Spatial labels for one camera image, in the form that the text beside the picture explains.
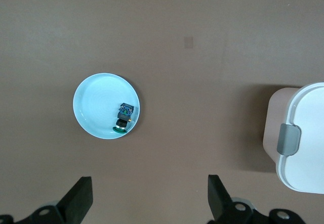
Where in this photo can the green push button switch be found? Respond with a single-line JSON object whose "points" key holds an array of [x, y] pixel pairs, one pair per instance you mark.
{"points": [[124, 116]]}

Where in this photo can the light blue round plate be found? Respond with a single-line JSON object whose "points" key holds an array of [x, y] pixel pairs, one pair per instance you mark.
{"points": [[98, 102]]}

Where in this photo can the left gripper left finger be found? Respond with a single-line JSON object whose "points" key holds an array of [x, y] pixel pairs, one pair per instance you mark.
{"points": [[76, 201]]}

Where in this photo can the white lunch box grey latches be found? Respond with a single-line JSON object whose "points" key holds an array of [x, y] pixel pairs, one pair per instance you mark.
{"points": [[311, 133]]}

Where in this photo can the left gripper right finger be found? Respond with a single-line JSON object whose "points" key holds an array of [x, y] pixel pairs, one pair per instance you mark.
{"points": [[220, 203]]}

